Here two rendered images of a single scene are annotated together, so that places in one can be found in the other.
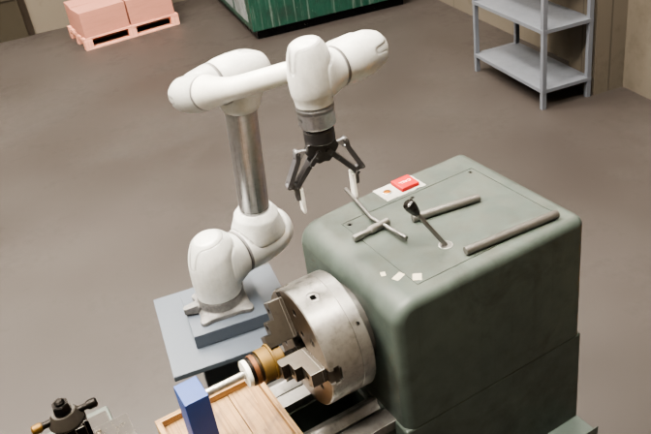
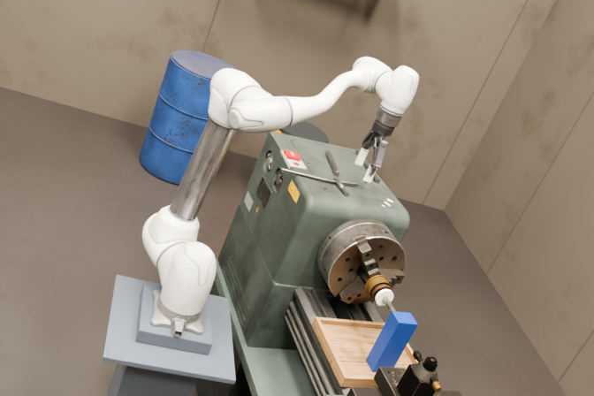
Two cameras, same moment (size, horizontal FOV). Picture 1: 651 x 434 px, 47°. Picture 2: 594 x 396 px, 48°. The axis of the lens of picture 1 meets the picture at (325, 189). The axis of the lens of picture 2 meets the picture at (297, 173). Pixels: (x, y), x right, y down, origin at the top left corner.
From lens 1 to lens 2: 3.01 m
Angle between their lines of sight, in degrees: 81
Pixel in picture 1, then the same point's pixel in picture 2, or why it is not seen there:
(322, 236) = (329, 201)
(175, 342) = (187, 364)
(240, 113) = not seen: hidden behind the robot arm
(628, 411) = not seen: hidden behind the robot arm
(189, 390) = (405, 317)
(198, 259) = (210, 270)
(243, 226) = (193, 232)
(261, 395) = (332, 326)
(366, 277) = (379, 211)
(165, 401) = not seen: outside the picture
